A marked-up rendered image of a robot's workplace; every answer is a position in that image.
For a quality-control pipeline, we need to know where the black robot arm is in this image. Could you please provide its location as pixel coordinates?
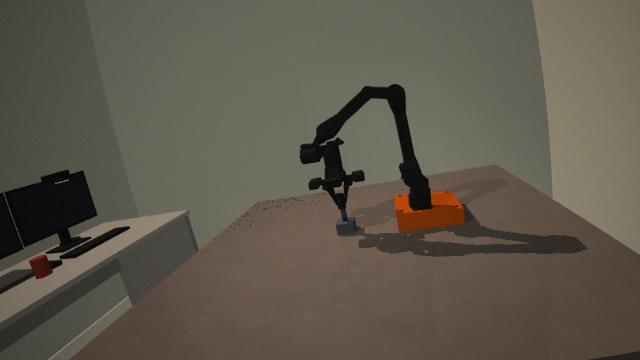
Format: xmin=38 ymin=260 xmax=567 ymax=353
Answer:
xmin=300 ymin=84 xmax=433 ymax=210

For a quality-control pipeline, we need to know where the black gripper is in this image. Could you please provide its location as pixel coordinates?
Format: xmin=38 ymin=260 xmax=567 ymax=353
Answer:
xmin=308 ymin=158 xmax=365 ymax=205

